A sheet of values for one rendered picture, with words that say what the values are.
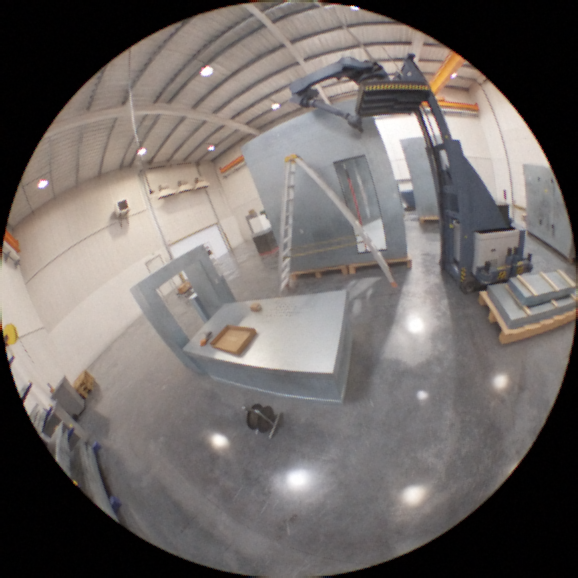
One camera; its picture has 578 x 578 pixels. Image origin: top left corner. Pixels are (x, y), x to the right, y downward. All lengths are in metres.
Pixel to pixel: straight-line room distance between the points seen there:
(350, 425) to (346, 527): 0.92
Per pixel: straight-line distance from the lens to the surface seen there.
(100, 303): 10.06
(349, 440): 1.64
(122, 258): 10.42
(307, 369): 1.22
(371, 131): 3.43
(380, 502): 1.62
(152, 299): 2.36
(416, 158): 7.13
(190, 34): 7.48
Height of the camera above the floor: 1.60
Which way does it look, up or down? 25 degrees down
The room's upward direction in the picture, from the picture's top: 21 degrees counter-clockwise
